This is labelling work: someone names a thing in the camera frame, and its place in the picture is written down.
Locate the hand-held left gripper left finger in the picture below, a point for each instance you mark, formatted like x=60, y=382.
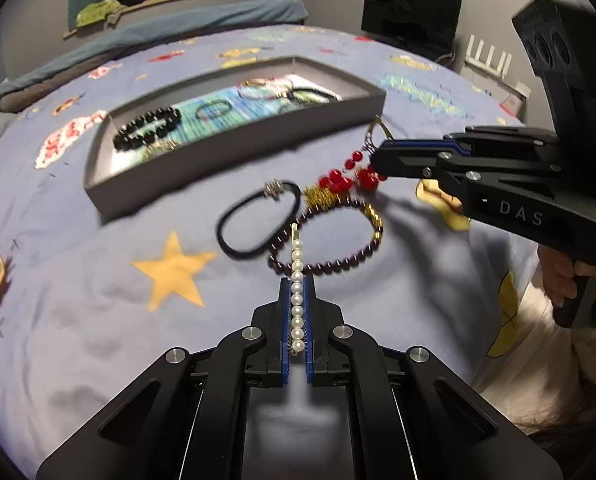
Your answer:
x=283, y=320

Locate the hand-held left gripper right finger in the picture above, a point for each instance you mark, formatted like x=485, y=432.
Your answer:
x=309, y=320

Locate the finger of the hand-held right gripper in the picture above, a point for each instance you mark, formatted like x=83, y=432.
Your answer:
x=503, y=142
x=408, y=162

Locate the pearl hair clip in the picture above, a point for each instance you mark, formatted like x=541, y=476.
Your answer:
x=297, y=300

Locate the red bead gold ornament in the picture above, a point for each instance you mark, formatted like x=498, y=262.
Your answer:
x=335, y=176

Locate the grey cardboard box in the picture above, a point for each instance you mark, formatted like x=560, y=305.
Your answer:
x=203, y=180

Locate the person's right hand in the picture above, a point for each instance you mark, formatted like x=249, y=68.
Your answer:
x=555, y=275

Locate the white device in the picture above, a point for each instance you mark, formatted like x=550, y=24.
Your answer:
x=515, y=99

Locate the white router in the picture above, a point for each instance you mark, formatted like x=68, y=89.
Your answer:
x=488, y=62

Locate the black television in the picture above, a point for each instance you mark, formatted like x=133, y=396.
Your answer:
x=408, y=15

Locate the printed paper sheet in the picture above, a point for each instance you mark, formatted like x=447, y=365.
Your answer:
x=238, y=116

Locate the printed cartoon bed sheet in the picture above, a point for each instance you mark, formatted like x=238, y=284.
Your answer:
x=103, y=360

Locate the person's white fleece clothing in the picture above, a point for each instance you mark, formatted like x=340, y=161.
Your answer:
x=518, y=370

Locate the blue duvet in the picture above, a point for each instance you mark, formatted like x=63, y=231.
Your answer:
x=203, y=20

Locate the green cloth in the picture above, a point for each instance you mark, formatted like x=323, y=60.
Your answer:
x=98, y=12

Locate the grey blanket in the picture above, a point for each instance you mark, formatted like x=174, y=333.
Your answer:
x=13, y=97

